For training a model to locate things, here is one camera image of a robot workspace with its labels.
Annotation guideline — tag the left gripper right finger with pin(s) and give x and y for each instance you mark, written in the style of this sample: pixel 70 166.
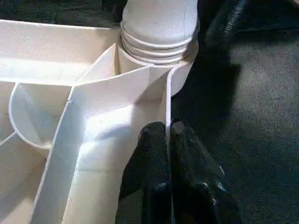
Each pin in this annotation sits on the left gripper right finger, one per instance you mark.
pixel 196 184

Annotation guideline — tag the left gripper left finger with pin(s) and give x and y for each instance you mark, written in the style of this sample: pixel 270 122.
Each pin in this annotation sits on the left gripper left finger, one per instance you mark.
pixel 147 177

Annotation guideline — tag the white plastic table top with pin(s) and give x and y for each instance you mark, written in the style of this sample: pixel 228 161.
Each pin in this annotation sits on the white plastic table top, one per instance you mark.
pixel 81 93

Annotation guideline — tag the white plastic table leg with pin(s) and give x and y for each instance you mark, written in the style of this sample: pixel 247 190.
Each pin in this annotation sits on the white plastic table leg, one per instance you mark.
pixel 158 25

